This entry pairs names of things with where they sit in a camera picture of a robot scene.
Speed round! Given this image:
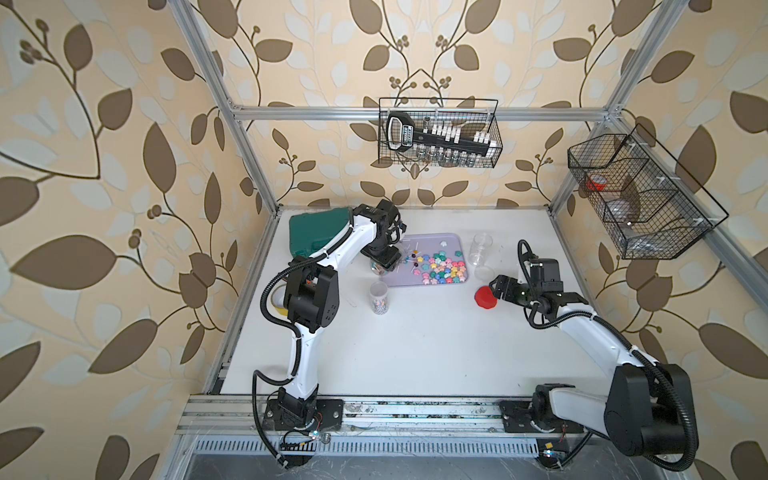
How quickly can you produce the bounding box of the small clear sprinkles jar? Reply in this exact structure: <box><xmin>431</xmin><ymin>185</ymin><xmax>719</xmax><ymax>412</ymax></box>
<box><xmin>369</xmin><ymin>281</ymin><xmax>389</xmax><ymax>315</ymax></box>

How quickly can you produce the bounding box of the red jar lid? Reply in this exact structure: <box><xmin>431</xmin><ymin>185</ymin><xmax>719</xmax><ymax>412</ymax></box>
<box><xmin>474</xmin><ymin>286</ymin><xmax>498</xmax><ymax>310</ymax></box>

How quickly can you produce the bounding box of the clear plastic jar lid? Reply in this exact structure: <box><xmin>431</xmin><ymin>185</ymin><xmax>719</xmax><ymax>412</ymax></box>
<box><xmin>474</xmin><ymin>265</ymin><xmax>496</xmax><ymax>283</ymax></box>

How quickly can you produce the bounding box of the red lid candy jar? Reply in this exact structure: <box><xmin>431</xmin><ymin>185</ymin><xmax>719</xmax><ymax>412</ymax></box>
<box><xmin>370</xmin><ymin>260</ymin><xmax>389</xmax><ymax>277</ymax></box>

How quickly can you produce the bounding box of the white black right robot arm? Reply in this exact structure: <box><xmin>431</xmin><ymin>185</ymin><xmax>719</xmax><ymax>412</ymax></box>
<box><xmin>489</xmin><ymin>240</ymin><xmax>699</xmax><ymax>472</ymax></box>

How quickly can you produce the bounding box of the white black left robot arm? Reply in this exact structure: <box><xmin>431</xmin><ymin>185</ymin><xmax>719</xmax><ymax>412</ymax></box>
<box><xmin>251</xmin><ymin>199</ymin><xmax>407</xmax><ymax>469</ymax></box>

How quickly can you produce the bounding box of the pile of star candies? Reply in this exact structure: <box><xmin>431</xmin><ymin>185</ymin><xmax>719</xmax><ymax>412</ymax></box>
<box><xmin>408</xmin><ymin>238</ymin><xmax>469</xmax><ymax>285</ymax></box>

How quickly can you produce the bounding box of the pile of lollipops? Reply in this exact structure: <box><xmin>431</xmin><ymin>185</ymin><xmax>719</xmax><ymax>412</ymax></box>
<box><xmin>400</xmin><ymin>238</ymin><xmax>422</xmax><ymax>276</ymax></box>

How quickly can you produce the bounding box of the lilac plastic tray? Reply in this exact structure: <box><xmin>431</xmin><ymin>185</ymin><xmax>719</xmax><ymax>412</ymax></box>
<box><xmin>382</xmin><ymin>233</ymin><xmax>469</xmax><ymax>287</ymax></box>

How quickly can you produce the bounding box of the green plastic tool case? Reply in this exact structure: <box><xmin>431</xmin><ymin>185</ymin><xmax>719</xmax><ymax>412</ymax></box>
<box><xmin>288</xmin><ymin>208</ymin><xmax>351</xmax><ymax>257</ymax></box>

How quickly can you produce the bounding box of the yellow tape roll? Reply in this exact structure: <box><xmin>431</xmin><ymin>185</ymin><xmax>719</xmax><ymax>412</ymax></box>
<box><xmin>270</xmin><ymin>283</ymin><xmax>288</xmax><ymax>317</ymax></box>

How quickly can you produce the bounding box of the black socket set rack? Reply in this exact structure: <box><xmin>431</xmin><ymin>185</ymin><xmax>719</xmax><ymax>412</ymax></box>
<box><xmin>378</xmin><ymin>109</ymin><xmax>503</xmax><ymax>159</ymax></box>

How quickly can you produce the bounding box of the red item in basket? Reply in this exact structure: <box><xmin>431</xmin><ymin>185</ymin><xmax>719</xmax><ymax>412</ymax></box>
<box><xmin>585</xmin><ymin>174</ymin><xmax>608</xmax><ymax>192</ymax></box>

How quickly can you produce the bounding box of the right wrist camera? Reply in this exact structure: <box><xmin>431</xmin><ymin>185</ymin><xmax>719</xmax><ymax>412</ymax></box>
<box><xmin>528</xmin><ymin>258</ymin><xmax>564</xmax><ymax>295</ymax></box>

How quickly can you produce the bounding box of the black wire basket back wall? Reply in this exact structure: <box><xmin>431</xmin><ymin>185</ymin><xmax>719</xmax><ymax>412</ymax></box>
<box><xmin>378</xmin><ymin>97</ymin><xmax>503</xmax><ymax>169</ymax></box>

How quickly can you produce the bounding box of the black wire basket wall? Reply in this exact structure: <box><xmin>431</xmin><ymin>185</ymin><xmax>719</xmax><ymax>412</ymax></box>
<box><xmin>378</xmin><ymin>97</ymin><xmax>503</xmax><ymax>169</ymax></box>
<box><xmin>567</xmin><ymin>124</ymin><xmax>729</xmax><ymax>260</ymax></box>

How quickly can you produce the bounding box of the black wire basket right wall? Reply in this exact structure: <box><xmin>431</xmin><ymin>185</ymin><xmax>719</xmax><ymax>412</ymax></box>
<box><xmin>567</xmin><ymin>124</ymin><xmax>729</xmax><ymax>260</ymax></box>

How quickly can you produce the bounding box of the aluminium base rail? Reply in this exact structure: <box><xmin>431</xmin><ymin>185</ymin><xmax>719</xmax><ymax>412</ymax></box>
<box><xmin>177</xmin><ymin>395</ymin><xmax>585</xmax><ymax>459</ymax></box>

